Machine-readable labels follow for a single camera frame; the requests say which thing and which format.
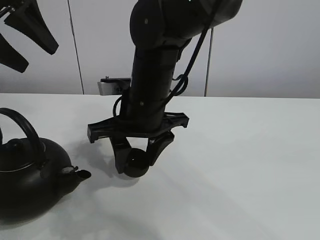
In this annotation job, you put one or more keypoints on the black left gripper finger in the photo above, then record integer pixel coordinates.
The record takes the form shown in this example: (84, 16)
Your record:
(10, 57)
(25, 17)

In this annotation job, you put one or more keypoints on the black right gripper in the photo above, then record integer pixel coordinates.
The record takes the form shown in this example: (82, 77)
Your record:
(159, 135)

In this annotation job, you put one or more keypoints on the small black teacup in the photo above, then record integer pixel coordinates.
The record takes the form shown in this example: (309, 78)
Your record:
(136, 164)

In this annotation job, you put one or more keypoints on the black round teapot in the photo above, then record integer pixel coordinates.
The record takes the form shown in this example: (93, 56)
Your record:
(35, 173)

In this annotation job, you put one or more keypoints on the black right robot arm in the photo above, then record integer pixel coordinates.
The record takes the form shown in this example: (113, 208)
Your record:
(168, 35)

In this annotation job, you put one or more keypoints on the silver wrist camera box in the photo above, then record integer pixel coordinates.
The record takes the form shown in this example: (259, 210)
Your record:
(113, 86)

